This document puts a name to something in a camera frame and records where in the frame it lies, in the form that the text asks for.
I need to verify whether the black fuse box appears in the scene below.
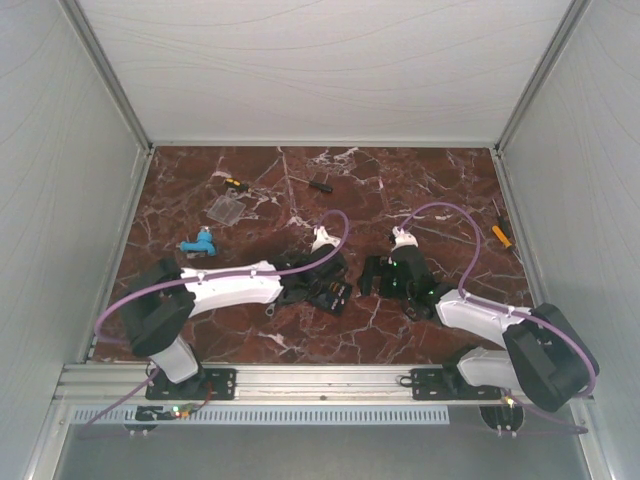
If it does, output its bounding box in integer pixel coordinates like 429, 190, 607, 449
308, 280, 353, 317

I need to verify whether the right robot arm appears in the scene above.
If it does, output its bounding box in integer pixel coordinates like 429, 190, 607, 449
358, 246, 600, 412

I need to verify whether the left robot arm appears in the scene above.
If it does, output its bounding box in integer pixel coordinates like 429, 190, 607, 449
119, 245, 352, 398

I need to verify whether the clear plastic fuse box lid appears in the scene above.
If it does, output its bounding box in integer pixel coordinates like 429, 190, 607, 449
207, 196, 246, 226

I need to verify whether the silver combination wrench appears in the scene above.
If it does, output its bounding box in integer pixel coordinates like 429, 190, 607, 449
265, 303, 276, 317

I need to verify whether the thin black screwdriver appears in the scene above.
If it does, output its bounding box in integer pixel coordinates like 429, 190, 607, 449
492, 199, 511, 238

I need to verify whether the yellow black small screwdriver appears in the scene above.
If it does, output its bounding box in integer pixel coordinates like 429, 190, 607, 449
224, 178, 250, 192

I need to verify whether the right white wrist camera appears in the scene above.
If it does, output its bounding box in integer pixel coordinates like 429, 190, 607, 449
391, 227, 418, 250

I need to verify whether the black handle screwdriver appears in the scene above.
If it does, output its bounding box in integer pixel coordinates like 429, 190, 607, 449
290, 176, 333, 193

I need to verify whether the orange handle screwdriver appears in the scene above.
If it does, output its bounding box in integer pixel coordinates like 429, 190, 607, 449
492, 225, 513, 250

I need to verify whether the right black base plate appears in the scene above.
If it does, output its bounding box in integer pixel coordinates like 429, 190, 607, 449
397, 368, 501, 401

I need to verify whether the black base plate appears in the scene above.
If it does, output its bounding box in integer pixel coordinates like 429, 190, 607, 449
397, 368, 501, 401
145, 367, 237, 401

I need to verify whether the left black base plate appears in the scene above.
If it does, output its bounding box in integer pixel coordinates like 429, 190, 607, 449
145, 367, 237, 401

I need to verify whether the grey slotted cable duct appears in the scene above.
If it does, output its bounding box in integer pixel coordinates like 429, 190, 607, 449
70, 404, 450, 426

